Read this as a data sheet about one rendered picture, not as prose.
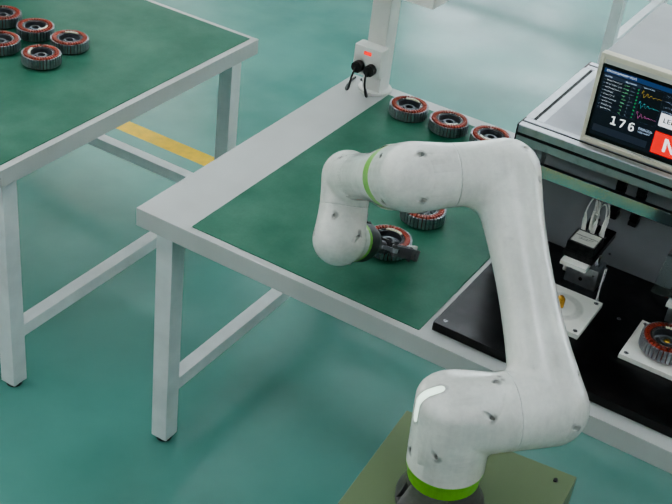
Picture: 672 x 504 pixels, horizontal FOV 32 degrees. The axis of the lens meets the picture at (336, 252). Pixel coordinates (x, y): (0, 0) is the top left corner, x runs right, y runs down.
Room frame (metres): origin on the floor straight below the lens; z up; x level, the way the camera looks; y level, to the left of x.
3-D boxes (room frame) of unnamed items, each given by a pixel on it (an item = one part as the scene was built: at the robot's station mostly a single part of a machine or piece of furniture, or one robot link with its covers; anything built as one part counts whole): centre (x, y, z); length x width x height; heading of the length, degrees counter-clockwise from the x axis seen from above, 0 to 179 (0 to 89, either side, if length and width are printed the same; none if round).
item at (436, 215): (2.43, -0.20, 0.77); 0.11 x 0.11 x 0.04
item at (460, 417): (1.41, -0.23, 0.99); 0.16 x 0.13 x 0.19; 108
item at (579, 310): (2.09, -0.50, 0.78); 0.15 x 0.15 x 0.01; 62
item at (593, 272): (2.22, -0.57, 0.80); 0.08 x 0.05 x 0.06; 62
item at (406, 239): (2.27, -0.12, 0.77); 0.11 x 0.11 x 0.04
